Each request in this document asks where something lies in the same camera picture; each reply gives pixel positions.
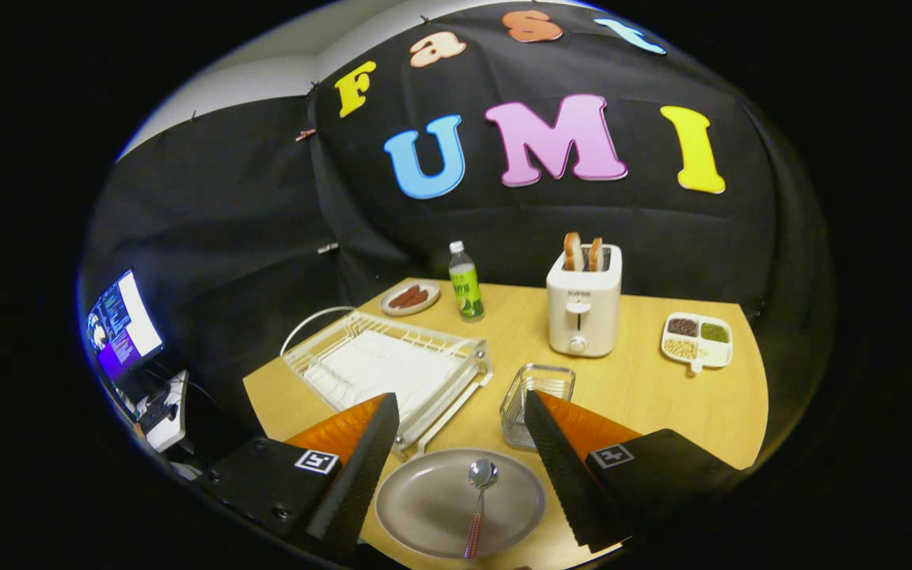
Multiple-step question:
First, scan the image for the beige round plate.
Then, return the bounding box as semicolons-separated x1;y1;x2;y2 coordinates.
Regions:
374;448;546;560

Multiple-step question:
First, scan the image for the white toaster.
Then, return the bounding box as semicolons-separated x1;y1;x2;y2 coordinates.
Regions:
545;244;623;359

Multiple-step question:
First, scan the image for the computer monitor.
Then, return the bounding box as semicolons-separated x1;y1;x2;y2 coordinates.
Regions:
85;269;164;401

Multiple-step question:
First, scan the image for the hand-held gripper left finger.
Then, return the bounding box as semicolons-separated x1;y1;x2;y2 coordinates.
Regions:
195;392;401;564

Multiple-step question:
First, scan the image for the spoon with red striped handle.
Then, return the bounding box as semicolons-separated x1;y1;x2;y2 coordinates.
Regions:
463;458;499;561

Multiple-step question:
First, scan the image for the clear bottle with green label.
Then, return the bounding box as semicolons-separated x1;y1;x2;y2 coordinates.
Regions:
448;241;485;322

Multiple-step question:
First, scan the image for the metal wire basket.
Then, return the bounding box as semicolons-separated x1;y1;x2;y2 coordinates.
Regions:
500;363;576;451

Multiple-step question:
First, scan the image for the white divided dish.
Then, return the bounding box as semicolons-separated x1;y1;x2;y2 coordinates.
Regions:
660;312;734;374

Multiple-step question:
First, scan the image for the white wire dish rack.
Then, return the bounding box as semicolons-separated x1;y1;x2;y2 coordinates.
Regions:
279;306;495;458

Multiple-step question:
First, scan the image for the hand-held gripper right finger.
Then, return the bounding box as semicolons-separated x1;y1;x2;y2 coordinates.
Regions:
523;389;750;553

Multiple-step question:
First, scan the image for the white side table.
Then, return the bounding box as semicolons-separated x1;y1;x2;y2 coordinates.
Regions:
135;369;190;454

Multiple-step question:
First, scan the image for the small round grey plate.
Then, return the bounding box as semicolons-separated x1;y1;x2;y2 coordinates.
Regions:
379;280;442;317

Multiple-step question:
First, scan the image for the black backdrop cloth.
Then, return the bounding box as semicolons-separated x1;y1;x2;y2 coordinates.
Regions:
80;0;833;476

